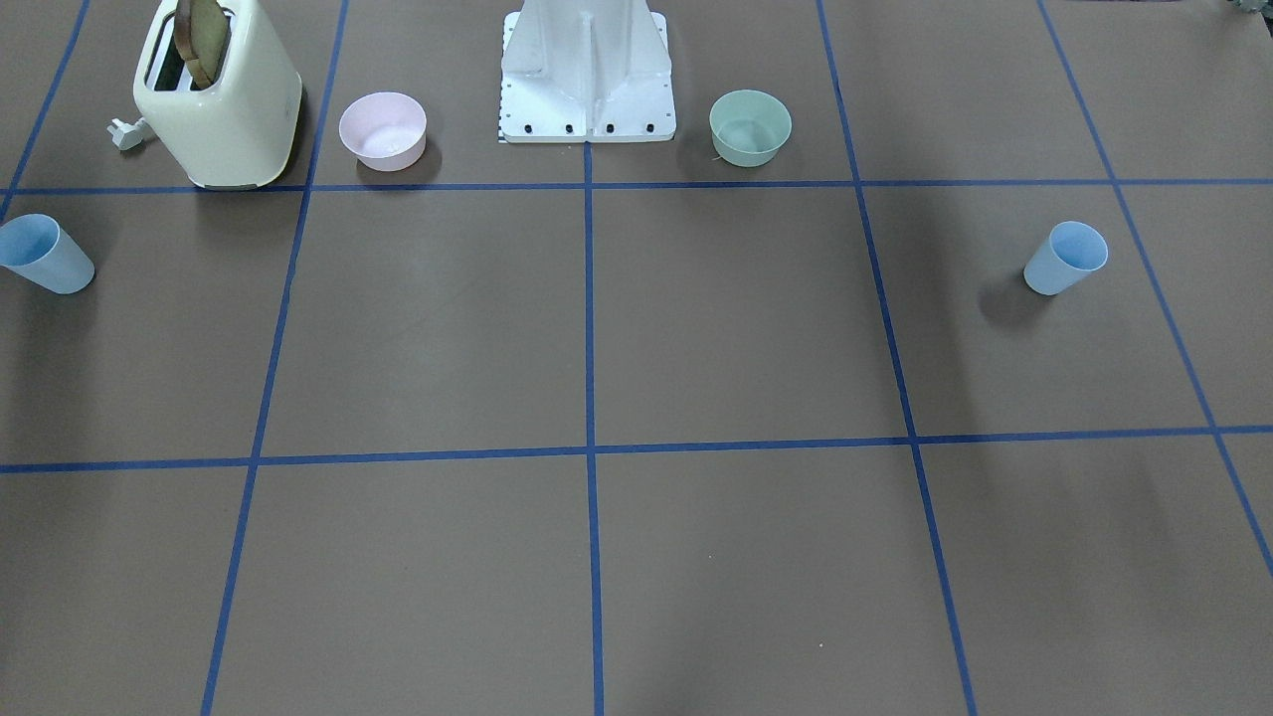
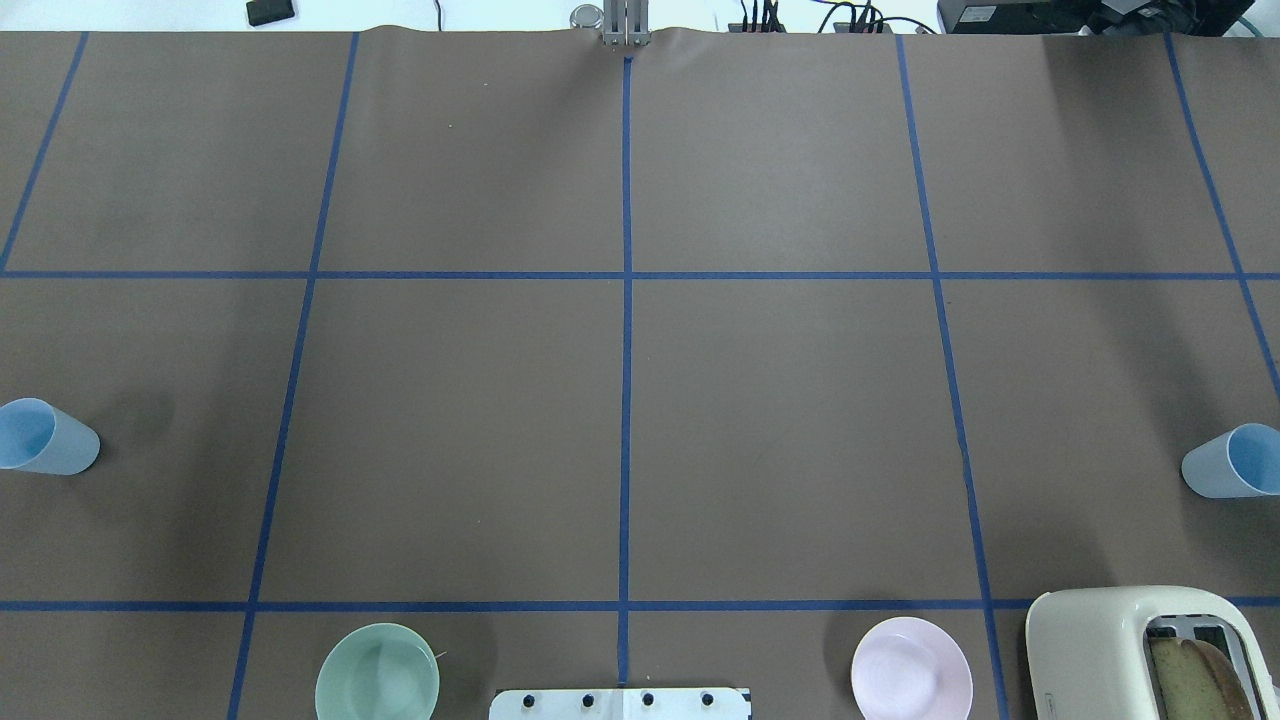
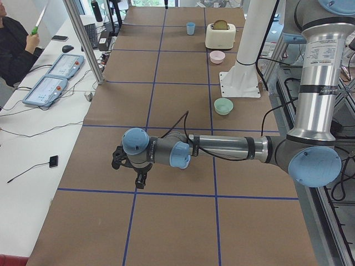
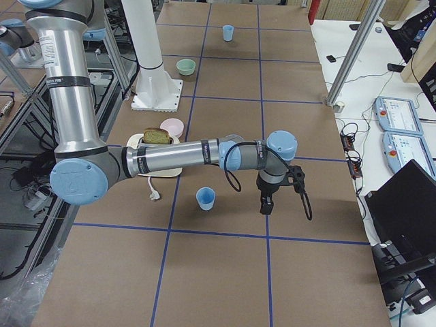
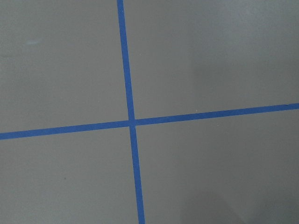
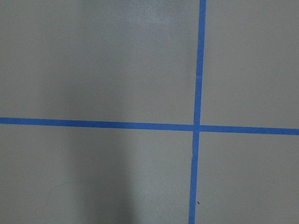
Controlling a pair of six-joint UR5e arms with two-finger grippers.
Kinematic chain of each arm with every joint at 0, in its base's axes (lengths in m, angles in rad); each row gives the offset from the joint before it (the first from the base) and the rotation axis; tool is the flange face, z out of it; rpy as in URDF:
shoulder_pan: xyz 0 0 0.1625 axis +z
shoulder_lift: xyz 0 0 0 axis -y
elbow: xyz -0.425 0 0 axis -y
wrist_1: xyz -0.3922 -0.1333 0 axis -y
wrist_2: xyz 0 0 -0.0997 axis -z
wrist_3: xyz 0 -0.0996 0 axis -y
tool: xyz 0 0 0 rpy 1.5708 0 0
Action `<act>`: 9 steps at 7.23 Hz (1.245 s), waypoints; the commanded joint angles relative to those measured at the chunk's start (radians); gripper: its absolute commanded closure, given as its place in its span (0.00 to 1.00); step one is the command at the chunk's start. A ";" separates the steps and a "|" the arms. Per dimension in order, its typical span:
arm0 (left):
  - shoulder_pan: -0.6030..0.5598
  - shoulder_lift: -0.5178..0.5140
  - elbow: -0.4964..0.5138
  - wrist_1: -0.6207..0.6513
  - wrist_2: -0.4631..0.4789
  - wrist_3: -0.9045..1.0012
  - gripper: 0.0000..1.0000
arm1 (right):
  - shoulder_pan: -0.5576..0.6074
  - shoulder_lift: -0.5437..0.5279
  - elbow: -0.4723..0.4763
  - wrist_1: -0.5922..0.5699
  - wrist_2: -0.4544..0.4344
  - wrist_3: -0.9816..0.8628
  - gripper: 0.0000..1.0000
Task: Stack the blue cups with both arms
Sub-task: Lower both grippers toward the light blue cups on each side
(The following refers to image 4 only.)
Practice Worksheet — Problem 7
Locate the cream toaster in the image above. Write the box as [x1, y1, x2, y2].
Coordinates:
[126, 134, 183, 178]

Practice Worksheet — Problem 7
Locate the orange black adapter box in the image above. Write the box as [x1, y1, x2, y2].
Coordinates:
[341, 134, 355, 151]

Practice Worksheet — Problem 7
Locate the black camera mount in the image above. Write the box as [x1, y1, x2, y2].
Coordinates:
[286, 165, 305, 187]

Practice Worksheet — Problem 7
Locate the upper teach pendant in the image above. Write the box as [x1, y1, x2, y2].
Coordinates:
[373, 96, 424, 136]

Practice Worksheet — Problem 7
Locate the green bowl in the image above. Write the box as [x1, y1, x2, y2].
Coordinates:
[176, 59, 196, 76]

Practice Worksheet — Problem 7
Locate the white pedestal column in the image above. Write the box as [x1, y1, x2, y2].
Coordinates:
[122, 0, 183, 112]

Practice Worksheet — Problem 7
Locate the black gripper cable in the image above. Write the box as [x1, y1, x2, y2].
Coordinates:
[223, 140, 313, 221]

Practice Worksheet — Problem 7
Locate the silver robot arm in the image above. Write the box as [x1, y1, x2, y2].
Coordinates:
[1, 18, 35, 57]
[24, 1, 311, 215]

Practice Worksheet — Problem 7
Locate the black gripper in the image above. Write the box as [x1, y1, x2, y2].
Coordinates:
[256, 171, 285, 215]

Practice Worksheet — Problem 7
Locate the black phone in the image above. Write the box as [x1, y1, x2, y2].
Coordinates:
[387, 63, 405, 73]

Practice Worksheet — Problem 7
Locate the light blue cup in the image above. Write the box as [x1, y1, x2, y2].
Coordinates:
[196, 187, 216, 211]
[222, 25, 234, 42]

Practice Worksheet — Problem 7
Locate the black laptop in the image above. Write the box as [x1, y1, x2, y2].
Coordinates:
[364, 159, 435, 253]

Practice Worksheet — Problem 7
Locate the small black device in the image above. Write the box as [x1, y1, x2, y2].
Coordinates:
[326, 55, 337, 63]

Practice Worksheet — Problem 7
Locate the white toaster plug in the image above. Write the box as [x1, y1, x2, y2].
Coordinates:
[147, 177, 161, 201]

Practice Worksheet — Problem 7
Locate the pink bowl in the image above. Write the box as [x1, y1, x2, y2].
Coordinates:
[160, 118, 185, 138]

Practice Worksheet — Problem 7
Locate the teach pendant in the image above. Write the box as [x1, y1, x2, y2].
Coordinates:
[382, 131, 435, 178]
[373, 96, 424, 136]

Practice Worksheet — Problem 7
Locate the bread slice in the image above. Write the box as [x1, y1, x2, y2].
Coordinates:
[142, 127, 172, 144]

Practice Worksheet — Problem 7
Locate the lower teach pendant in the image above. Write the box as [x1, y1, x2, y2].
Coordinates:
[382, 131, 435, 178]

